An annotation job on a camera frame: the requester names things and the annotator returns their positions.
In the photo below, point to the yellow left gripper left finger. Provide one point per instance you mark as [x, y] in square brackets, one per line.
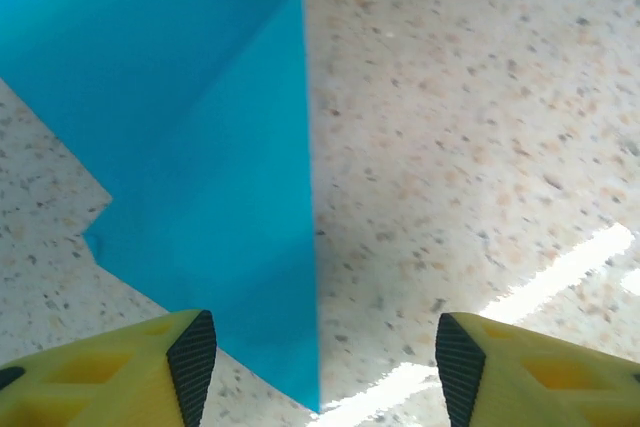
[100, 377]

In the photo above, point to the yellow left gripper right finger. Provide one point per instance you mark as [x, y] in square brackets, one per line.
[540, 382]

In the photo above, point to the blue paper sheet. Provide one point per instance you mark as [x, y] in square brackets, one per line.
[200, 147]

